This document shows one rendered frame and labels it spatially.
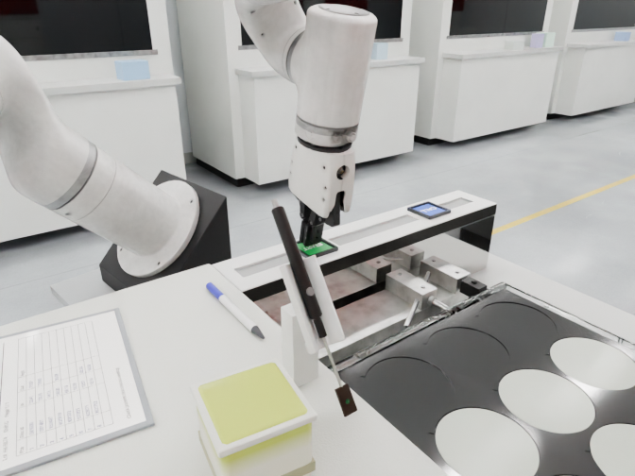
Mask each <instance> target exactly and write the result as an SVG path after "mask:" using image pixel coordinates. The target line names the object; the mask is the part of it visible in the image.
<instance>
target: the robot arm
mask: <svg viewBox="0 0 635 476"><path fill-rule="evenodd" d="M234 3H235V8H236V11H237V14H238V17H239V19H240V21H241V23H242V25H243V27H244V29H245V30H246V31H247V33H248V34H249V36H250V38H251V39H252V41H253V42H254V44H255V45H256V47H257V48H258V50H259V51H260V53H261V54H262V55H263V57H264V58H265V60H266V61H267V62H268V64H269V65H270V66H271V67H272V68H273V69H274V70H275V71H276V72H277V73H278V74H279V75H280V76H282V77H284V78H285V79H287V80H288V81H290V82H292V83H294V84H296V86H297V90H298V105H297V113H296V123H295V132H296V134H297V137H296V140H295V143H294V147H293V152H292V157H291V162H290V169H289V180H288V184H289V189H290V190H291V192H292V193H293V195H294V196H295V197H296V198H297V200H298V201H299V203H300V218H301V219H303V220H301V226H300V242H301V243H303V245H304V246H305V247H308V246H311V245H314V244H317V243H320V242H321V239H322V233H323V227H324V224H326V225H328V226H330V227H335V226H339V225H340V211H342V212H344V213H347V212H348V211H349V210H350V208H351V204H352V192H353V185H354V172H355V156H354V149H353V148H352V142H355V140H356V137H357V131H358V127H359V121H360V116H361V110H362V106H363V100H364V95H365V89H366V85H367V79H368V74H369V65H370V59H371V54H372V48H373V43H374V38H375V32H376V27H377V18H376V17H375V16H374V15H373V14H372V13H370V12H368V11H366V10H363V9H360V8H355V7H350V6H345V5H338V4H319V5H314V6H312V7H310V8H309V9H308V10H307V14H306V16H305V14H304V12H303V10H302V8H301V6H300V2H299V0H234ZM0 156H1V159H2V162H3V164H4V167H5V170H6V173H7V176H8V178H9V182H10V184H11V185H12V187H13V188H14V189H15V190H16V191H17V192H18V193H20V194H21V195H23V196H25V197H26V198H28V199H30V200H32V201H34V202H35V203H37V204H39V205H41V206H43V207H45V208H46V209H48V210H50V211H52V212H54V213H57V214H59V215H60V216H62V217H64V218H66V219H68V220H70V221H72V222H74V223H76V224H78V225H80V226H82V227H83V228H85V229H87V230H89V231H91V232H93V233H95V234H97V235H99V236H101V237H103V238H105V239H107V240H109V241H111V242H113V243H115V244H117V257H118V262H119V263H120V265H121V267H122V268H123V269H124V271H125V272H127V273H129V274H130V275H132V276H134V277H138V278H146V277H150V276H153V275H155V274H157V273H160V272H161V271H163V270H164V269H166V268H167V267H168V266H169V265H170V264H172V263H173V262H174V261H175V260H176V259H177V258H178V257H179V256H180V255H181V253H182V252H183V251H184V250H185V248H186V247H187V245H188V243H189V242H190V240H191V238H192V236H193V234H194V232H195V229H196V226H197V221H198V217H199V200H198V196H197V192H196V191H195V190H194V189H193V188H192V187H191V186H190V185H188V184H187V183H185V182H183V181H180V180H171V181H168V182H165V183H162V184H160V185H158V186H155V185H154V184H153V183H151V182H150V181H148V180H147V179H145V178H143V177H142V176H140V175H139V174H137V173H136V172H134V171H133V170H131V169H130V168H128V167H127V166H126V165H124V164H123V163H121V162H120V161H119V160H117V159H116V158H114V157H113V156H111V155H110V154H108V153H107V152H105V151H104V150H102V149H101V148H99V147H98V146H97V145H95V144H93V143H92V142H90V141H89V140H87V139H86V138H84V137H83V136H81V135H80V134H78V133H77V132H75V131H74V130H72V129H71V128H70V127H68V126H67V125H66V124H65V123H64V122H63V121H62V120H61V119H60V118H59V116H58V115H57V114H56V112H55V110H54V109H53V107H52V106H51V104H50V102H49V100H48V98H47V97H46V95H45V93H44V91H43V89H42V87H41V85H40V84H39V82H38V80H37V79H36V77H35V76H34V75H33V73H32V72H31V70H30V68H29V67H28V65H27V64H26V62H25V61H24V59H23V58H22V57H21V56H20V54H19V53H18V52H17V51H16V50H15V48H14V47H13V46H12V45H11V44H10V43H9V42H7V41H6V40H5V39H4V38H3V37H2V36H0Z"/></svg>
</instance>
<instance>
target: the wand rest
mask: <svg viewBox="0 0 635 476"><path fill-rule="evenodd" d="M303 262H304V265H305V267H306V270H307V273H308V276H309V278H310V281H311V283H312V286H313V288H314V290H315V294H316V297H317V301H318V304H319V307H320V310H321V312H322V315H321V320H322V322H323V325H324V328H325V331H326V333H327V336H325V338H326V340H327V343H328V346H329V345H331V344H334V343H337V342H340V341H343V340H345V335H344V332H343V331H342V328H341V325H340V322H339V319H338V317H337V314H336V311H335V307H334V304H333V302H332V299H331V296H330V294H329V291H328V288H327V285H326V283H325V280H324V278H323V275H322V272H321V270H320V267H319V264H318V259H317V257H316V255H313V256H310V257H308V258H305V259H303ZM279 268H280V271H281V273H282V276H283V281H284V284H285V287H286V289H287V292H288V295H289V297H290V300H291V303H289V304H287V305H284V306H282V307H281V317H282V342H283V367H284V369H285V370H286V372H287V373H288V374H289V376H290V377H291V379H292V380H293V381H294V383H295V384H296V386H297V387H300V386H302V385H304V384H306V383H308V382H310V381H312V380H314V379H316V378H318V350H319V349H323V348H325V345H324V343H323V340H322V338H319V337H318V332H317V329H316V326H315V324H314V321H313V319H310V318H309V315H308V313H307V311H306V308H305V305H304V302H303V299H302V297H301V294H300V289H299V286H298V285H297V282H296V279H295V276H294V273H293V271H292V268H291V265H290V264H285V265H282V266H280V267H279Z"/></svg>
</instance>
